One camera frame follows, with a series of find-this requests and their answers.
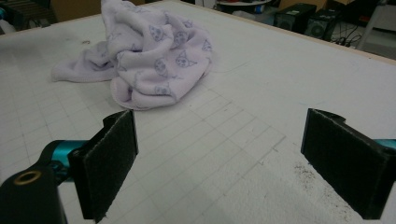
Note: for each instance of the round white table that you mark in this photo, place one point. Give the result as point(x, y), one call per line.
point(243, 2)

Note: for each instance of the white foam mat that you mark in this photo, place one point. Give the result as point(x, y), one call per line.
point(249, 93)

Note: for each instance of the white desk leg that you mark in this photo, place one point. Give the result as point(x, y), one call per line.
point(372, 25)

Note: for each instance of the black computer tower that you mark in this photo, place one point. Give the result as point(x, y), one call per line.
point(322, 26)
point(292, 17)

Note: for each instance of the lilac cat print towel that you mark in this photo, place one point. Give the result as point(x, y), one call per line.
point(146, 62)

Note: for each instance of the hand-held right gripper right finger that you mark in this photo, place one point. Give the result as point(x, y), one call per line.
point(345, 161)

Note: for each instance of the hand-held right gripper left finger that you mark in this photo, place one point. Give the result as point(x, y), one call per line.
point(106, 161)

